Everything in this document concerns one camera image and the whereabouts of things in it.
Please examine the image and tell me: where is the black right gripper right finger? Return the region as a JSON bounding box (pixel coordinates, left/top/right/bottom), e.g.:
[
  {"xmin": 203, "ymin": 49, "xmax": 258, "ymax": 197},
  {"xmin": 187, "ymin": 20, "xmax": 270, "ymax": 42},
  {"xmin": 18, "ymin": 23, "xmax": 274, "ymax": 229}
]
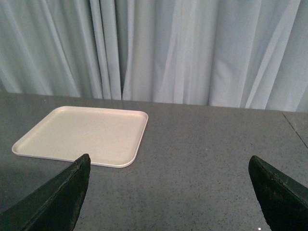
[{"xmin": 248, "ymin": 155, "xmax": 308, "ymax": 231}]

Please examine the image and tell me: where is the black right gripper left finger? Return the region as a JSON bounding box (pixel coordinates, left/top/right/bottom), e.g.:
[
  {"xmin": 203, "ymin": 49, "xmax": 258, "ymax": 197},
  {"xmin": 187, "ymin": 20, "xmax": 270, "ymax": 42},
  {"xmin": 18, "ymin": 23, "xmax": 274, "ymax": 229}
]
[{"xmin": 0, "ymin": 154, "xmax": 91, "ymax": 231}]

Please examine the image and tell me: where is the pale grey curtain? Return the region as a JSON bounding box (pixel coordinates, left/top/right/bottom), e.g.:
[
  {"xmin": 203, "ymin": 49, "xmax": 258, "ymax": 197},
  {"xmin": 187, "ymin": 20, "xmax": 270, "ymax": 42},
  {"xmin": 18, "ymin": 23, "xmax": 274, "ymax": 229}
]
[{"xmin": 0, "ymin": 0, "xmax": 308, "ymax": 112}]

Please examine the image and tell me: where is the beige rectangular tray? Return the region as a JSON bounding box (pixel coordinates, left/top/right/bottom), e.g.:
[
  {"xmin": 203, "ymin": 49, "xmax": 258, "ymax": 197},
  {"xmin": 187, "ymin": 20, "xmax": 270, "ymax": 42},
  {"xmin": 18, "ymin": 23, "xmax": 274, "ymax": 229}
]
[{"xmin": 12, "ymin": 106, "xmax": 149, "ymax": 168}]

